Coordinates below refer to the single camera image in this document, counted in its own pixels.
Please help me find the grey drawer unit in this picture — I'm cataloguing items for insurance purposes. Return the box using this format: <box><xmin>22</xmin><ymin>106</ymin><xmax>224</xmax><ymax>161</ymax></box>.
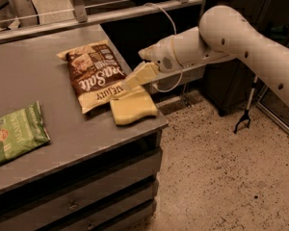
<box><xmin>0</xmin><ymin>130</ymin><xmax>164</xmax><ymax>231</ymax></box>

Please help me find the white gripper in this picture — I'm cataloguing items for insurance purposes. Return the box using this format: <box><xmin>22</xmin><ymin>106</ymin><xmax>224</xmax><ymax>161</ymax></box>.
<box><xmin>122</xmin><ymin>26</ymin><xmax>235</xmax><ymax>90</ymax></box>

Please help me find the brown sea salt chip bag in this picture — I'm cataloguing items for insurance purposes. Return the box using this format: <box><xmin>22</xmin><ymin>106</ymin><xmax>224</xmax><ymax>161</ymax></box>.
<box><xmin>58</xmin><ymin>39</ymin><xmax>127</xmax><ymax>114</ymax></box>

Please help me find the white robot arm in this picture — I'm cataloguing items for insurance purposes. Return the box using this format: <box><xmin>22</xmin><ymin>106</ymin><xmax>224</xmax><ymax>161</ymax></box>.
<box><xmin>122</xmin><ymin>5</ymin><xmax>289</xmax><ymax>107</ymax></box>

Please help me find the yellow sponge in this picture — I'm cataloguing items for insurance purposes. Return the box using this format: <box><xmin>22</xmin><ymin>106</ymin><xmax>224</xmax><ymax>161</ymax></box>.
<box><xmin>110</xmin><ymin>87</ymin><xmax>158</xmax><ymax>125</ymax></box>

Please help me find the white cable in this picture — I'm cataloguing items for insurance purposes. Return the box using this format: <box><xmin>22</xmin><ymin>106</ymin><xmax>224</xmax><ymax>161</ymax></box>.
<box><xmin>144</xmin><ymin>2</ymin><xmax>185</xmax><ymax>93</ymax></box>

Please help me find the green jalapeno chip bag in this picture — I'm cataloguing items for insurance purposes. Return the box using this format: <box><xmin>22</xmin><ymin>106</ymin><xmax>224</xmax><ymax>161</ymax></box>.
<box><xmin>0</xmin><ymin>102</ymin><xmax>50</xmax><ymax>166</ymax></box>

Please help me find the black reacher grabber tool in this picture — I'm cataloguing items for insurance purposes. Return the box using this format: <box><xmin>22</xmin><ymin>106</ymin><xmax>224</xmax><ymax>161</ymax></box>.
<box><xmin>233</xmin><ymin>75</ymin><xmax>258</xmax><ymax>134</ymax></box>

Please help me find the dark grey cabinet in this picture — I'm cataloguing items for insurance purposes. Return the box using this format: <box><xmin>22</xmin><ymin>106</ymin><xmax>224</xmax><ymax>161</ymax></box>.
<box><xmin>202</xmin><ymin>0</ymin><xmax>289</xmax><ymax>116</ymax></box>

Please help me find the grey metal rail frame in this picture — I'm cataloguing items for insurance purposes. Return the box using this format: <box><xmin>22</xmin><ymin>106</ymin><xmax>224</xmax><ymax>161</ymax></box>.
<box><xmin>0</xmin><ymin>0</ymin><xmax>201</xmax><ymax>44</ymax></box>

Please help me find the grey metal post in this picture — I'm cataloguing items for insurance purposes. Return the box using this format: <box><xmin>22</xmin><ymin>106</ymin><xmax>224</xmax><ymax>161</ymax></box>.
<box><xmin>180</xmin><ymin>0</ymin><xmax>206</xmax><ymax>107</ymax></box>

